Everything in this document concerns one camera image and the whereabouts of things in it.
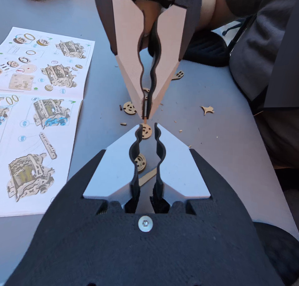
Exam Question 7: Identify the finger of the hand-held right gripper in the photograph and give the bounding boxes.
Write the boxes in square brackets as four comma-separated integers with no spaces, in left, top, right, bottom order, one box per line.
[147,5,188,119]
[112,0,146,119]

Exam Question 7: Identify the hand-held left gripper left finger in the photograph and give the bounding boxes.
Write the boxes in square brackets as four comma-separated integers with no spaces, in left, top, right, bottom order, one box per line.
[83,124,143,213]

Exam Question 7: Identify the white instruction booklet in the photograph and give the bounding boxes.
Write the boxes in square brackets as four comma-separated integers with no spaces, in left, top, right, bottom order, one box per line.
[0,27,95,217]

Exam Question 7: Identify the person's dark trousers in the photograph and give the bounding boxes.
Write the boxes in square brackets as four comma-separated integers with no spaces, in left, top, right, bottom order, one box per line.
[255,108,299,221]

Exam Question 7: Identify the person's right hand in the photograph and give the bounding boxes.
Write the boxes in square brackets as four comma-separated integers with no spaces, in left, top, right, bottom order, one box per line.
[136,0,162,36]

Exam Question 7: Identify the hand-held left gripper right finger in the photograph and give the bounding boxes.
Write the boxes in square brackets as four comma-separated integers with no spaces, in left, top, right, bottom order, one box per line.
[151,123,211,213]

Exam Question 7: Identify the black metal leg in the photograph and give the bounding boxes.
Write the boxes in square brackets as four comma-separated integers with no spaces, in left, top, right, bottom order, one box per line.
[230,15,257,56]

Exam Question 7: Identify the slotted wooden disc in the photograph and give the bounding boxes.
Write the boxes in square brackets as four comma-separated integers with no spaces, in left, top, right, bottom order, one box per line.
[140,124,153,139]

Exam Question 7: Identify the scattered wood splinters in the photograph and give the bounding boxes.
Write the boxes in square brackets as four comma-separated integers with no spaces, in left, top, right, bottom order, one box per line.
[114,65,220,148]

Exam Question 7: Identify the notched wooden disc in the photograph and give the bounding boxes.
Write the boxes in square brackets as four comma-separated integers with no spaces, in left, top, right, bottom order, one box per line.
[123,101,136,115]

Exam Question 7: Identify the grey desk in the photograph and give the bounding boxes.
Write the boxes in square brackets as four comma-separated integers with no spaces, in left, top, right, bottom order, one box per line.
[0,0,299,240]

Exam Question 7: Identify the black quilted wrist rest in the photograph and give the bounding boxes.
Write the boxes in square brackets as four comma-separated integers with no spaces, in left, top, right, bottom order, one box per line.
[183,30,230,68]

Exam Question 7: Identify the long wooden sliver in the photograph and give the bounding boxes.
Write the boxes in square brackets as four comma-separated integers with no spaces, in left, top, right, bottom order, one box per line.
[139,168,157,186]

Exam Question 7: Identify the assembled wooden wheel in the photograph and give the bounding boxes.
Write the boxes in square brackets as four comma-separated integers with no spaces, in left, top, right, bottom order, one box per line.
[135,153,147,173]

